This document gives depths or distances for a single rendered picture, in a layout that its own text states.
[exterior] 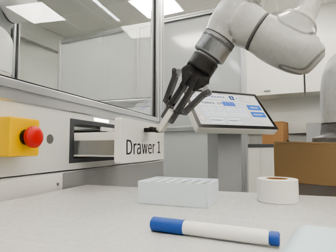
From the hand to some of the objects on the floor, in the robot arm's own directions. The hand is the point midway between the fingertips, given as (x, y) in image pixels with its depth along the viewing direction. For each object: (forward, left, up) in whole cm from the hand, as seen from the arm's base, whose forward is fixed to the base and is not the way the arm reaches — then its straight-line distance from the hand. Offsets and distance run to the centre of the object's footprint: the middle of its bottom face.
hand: (166, 120), depth 80 cm
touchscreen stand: (+17, -93, -94) cm, 133 cm away
